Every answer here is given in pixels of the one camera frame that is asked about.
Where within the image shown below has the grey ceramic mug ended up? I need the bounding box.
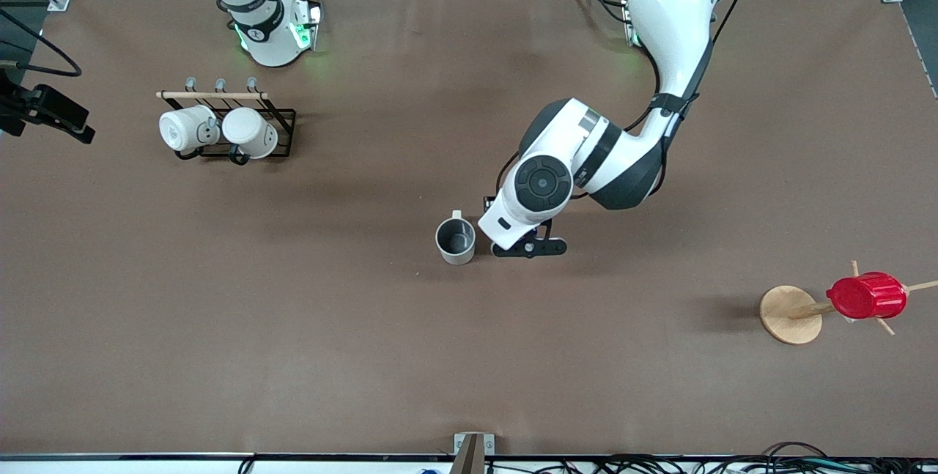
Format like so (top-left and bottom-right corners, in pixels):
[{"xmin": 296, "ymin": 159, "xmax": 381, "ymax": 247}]
[{"xmin": 435, "ymin": 210, "xmax": 477, "ymax": 266}]

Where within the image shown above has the red plastic cup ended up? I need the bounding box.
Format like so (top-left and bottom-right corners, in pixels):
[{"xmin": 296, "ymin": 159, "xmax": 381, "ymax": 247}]
[{"xmin": 826, "ymin": 272, "xmax": 908, "ymax": 320}]

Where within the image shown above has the white mug with face print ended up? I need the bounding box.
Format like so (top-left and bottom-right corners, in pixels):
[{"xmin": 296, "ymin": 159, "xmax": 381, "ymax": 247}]
[{"xmin": 159, "ymin": 105, "xmax": 221, "ymax": 154}]

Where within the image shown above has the plain white mug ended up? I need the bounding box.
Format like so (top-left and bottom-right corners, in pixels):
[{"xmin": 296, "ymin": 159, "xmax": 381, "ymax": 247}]
[{"xmin": 221, "ymin": 107, "xmax": 279, "ymax": 161}]

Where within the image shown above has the brown table cover sheet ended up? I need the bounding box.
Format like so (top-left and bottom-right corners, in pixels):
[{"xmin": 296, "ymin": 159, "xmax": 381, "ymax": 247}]
[{"xmin": 0, "ymin": 0, "xmax": 938, "ymax": 458}]

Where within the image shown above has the wooden mug tree stand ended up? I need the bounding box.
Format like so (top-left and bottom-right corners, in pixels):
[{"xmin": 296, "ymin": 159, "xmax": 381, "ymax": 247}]
[{"xmin": 759, "ymin": 260, "xmax": 938, "ymax": 345}]

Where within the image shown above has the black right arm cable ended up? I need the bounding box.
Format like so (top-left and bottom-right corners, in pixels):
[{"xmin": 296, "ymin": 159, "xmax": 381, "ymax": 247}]
[{"xmin": 0, "ymin": 9, "xmax": 81, "ymax": 78}]

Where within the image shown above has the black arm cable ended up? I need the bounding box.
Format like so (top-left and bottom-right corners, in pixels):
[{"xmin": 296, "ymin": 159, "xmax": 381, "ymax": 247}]
[
  {"xmin": 0, "ymin": 9, "xmax": 81, "ymax": 78},
  {"xmin": 623, "ymin": 0, "xmax": 741, "ymax": 134}
]

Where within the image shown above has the black wire mug rack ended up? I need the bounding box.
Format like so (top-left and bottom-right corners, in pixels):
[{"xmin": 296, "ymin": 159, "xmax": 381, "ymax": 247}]
[{"xmin": 156, "ymin": 77, "xmax": 298, "ymax": 166}]

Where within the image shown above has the metal table edge bracket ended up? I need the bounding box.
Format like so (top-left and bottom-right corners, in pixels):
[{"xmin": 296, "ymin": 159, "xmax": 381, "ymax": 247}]
[{"xmin": 454, "ymin": 432, "xmax": 495, "ymax": 456}]

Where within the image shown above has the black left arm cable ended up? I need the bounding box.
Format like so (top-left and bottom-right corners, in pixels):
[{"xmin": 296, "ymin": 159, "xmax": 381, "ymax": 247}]
[{"xmin": 623, "ymin": 0, "xmax": 741, "ymax": 134}]

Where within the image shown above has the black cable bundle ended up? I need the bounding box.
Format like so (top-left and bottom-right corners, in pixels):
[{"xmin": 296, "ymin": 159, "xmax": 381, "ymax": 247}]
[{"xmin": 484, "ymin": 441, "xmax": 938, "ymax": 474}]

